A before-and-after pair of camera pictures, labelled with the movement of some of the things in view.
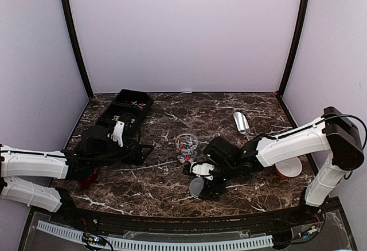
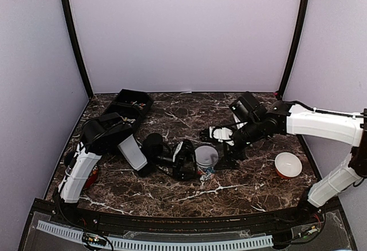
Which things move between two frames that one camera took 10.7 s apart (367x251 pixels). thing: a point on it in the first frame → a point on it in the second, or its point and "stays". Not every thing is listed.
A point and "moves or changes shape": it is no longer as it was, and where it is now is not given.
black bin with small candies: x=131 y=114 stays
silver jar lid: x=195 y=186 moves or changes shape
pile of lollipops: x=141 y=105 stays
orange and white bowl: x=289 y=168 stays
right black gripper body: x=228 y=172 → x=253 y=132
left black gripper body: x=105 y=159 → x=178 y=163
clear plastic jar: x=186 y=145 moves or changes shape
